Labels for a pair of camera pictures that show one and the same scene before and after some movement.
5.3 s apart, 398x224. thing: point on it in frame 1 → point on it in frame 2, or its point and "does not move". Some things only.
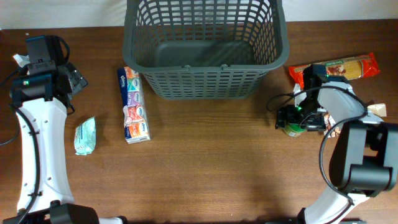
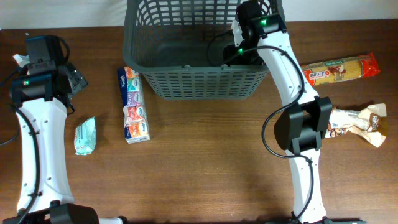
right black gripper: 317,123 → 231,59
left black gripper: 79,80 does not move
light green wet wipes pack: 84,137 does not move
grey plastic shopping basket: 203,50 does not move
